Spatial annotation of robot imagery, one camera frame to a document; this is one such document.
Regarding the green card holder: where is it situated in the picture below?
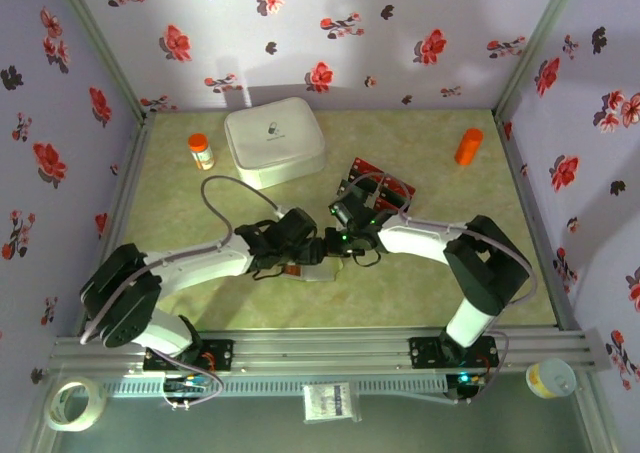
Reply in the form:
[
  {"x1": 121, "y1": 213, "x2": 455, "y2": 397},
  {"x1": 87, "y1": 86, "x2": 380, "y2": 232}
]
[{"x1": 297, "y1": 255, "x2": 346, "y2": 283}]

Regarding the black VIP card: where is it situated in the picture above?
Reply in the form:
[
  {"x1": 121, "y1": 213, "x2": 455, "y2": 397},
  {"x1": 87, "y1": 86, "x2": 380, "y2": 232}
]
[
  {"x1": 377, "y1": 185, "x2": 409, "y2": 208},
  {"x1": 344, "y1": 167, "x2": 376, "y2": 187},
  {"x1": 338, "y1": 178, "x2": 369, "y2": 198}
]

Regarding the white zip case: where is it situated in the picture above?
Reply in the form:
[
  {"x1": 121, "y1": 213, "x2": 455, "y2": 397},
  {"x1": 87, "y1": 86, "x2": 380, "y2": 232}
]
[{"x1": 223, "y1": 96, "x2": 327, "y2": 192}]

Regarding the orange labelled pill bottle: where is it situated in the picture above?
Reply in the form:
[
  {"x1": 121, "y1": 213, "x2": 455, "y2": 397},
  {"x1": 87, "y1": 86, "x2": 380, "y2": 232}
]
[{"x1": 187, "y1": 132, "x2": 216, "y2": 172}]

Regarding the plain orange pill bottle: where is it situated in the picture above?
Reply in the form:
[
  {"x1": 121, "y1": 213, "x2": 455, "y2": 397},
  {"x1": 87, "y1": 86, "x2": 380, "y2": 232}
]
[{"x1": 453, "y1": 127, "x2": 485, "y2": 167}]

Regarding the clear bag with paper label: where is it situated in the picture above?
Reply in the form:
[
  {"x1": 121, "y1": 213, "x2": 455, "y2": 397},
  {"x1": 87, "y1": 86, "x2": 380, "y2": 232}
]
[{"x1": 302, "y1": 381, "x2": 362, "y2": 424}]

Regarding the yellow tub with white lid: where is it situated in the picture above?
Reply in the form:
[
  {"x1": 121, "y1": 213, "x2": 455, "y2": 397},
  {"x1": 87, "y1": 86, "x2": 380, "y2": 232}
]
[{"x1": 525, "y1": 357, "x2": 577, "y2": 400}]

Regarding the clear tape roll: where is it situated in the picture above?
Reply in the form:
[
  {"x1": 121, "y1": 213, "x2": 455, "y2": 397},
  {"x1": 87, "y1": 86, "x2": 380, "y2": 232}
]
[{"x1": 43, "y1": 376, "x2": 108, "y2": 433}]

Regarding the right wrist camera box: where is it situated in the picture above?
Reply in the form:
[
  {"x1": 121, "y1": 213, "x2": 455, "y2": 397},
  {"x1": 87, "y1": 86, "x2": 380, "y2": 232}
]
[{"x1": 327, "y1": 197, "x2": 359, "y2": 224}]

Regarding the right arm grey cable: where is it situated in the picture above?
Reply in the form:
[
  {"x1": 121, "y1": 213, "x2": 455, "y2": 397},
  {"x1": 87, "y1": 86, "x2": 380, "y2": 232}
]
[{"x1": 339, "y1": 171, "x2": 539, "y2": 407}]

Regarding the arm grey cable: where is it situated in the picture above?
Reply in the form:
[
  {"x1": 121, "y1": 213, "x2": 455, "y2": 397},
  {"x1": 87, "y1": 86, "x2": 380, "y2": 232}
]
[
  {"x1": 79, "y1": 175, "x2": 284, "y2": 409},
  {"x1": 339, "y1": 171, "x2": 539, "y2": 407}
]

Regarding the aluminium front rail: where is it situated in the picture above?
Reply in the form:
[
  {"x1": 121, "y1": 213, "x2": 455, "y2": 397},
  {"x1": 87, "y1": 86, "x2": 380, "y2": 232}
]
[{"x1": 47, "y1": 326, "x2": 614, "y2": 374}]

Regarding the left arm grey cable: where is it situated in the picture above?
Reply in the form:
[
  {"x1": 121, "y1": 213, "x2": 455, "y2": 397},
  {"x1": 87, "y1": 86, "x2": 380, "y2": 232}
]
[{"x1": 79, "y1": 175, "x2": 284, "y2": 409}]

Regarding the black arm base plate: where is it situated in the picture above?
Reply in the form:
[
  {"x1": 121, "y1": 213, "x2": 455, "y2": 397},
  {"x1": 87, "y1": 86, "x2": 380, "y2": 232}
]
[
  {"x1": 408, "y1": 336, "x2": 500, "y2": 369},
  {"x1": 143, "y1": 339, "x2": 235, "y2": 373}
]

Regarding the grey slotted cable duct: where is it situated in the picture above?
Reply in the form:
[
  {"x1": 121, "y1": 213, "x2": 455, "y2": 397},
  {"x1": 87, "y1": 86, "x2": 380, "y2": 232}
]
[{"x1": 102, "y1": 375, "x2": 449, "y2": 399}]

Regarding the aluminium side rail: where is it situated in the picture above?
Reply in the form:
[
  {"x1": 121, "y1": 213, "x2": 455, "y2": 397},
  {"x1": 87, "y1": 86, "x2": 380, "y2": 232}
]
[
  {"x1": 492, "y1": 107, "x2": 576, "y2": 332},
  {"x1": 74, "y1": 111, "x2": 157, "y2": 335}
]

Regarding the aluminium frame post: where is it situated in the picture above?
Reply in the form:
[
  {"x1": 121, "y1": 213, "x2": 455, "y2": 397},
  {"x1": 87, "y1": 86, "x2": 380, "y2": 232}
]
[
  {"x1": 494, "y1": 0, "x2": 586, "y2": 117},
  {"x1": 52, "y1": 0, "x2": 151, "y2": 122}
]

